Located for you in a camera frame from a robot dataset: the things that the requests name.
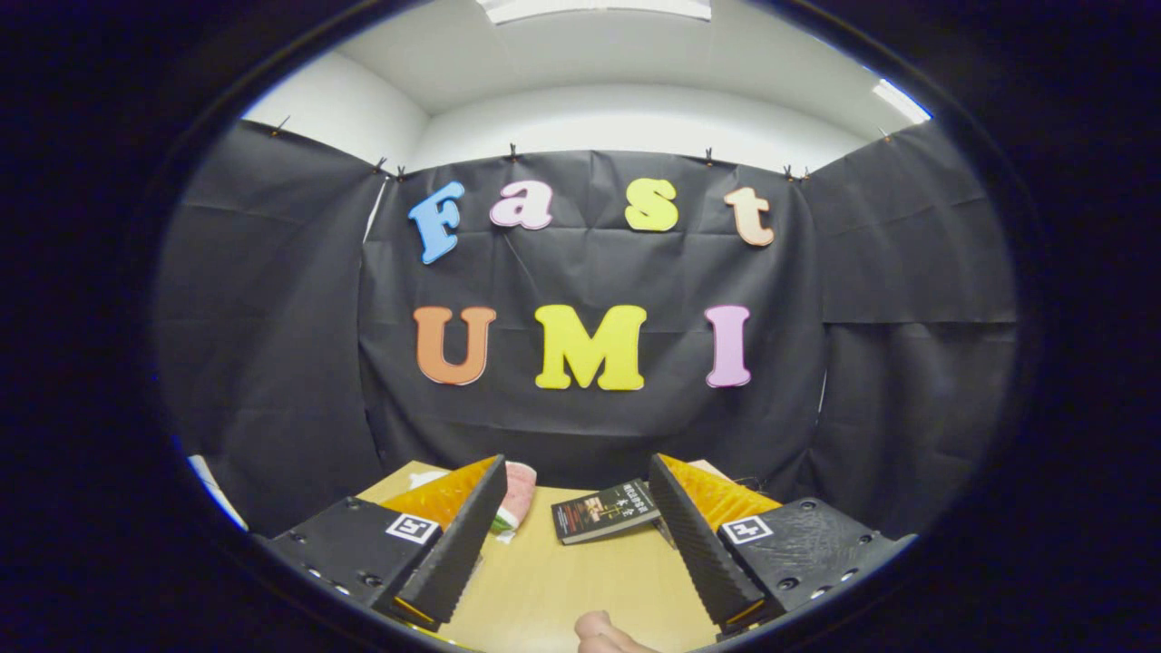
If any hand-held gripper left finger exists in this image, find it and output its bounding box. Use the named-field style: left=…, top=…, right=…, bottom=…
left=268, top=453, right=509, bottom=633

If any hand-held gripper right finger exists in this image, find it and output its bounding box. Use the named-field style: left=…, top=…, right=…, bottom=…
left=648, top=452, right=917, bottom=640

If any watermelon slice plush toy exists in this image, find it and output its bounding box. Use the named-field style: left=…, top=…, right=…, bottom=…
left=490, top=461, right=538, bottom=543

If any black cover book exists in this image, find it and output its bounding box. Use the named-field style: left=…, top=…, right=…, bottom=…
left=551, top=478, right=661, bottom=546

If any small ceiling light panel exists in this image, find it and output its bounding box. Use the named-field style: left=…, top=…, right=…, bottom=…
left=873, top=78, right=933, bottom=124

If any long ceiling light panel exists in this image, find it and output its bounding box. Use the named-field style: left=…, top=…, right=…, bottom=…
left=476, top=0, right=713, bottom=24

